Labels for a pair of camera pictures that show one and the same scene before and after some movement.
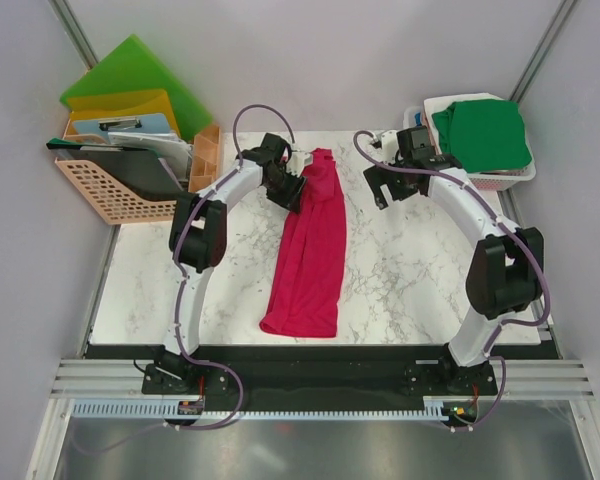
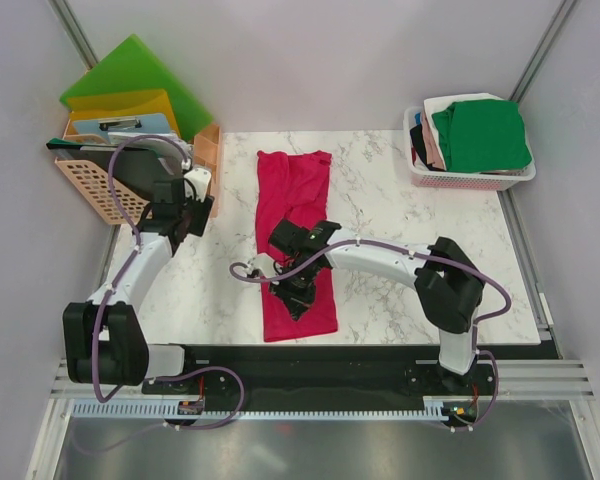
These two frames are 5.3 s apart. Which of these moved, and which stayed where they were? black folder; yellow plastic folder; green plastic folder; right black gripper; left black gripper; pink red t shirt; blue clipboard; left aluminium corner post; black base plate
Moved: pink red t shirt; right black gripper; left black gripper
Stayed: green plastic folder; blue clipboard; left aluminium corner post; yellow plastic folder; black base plate; black folder
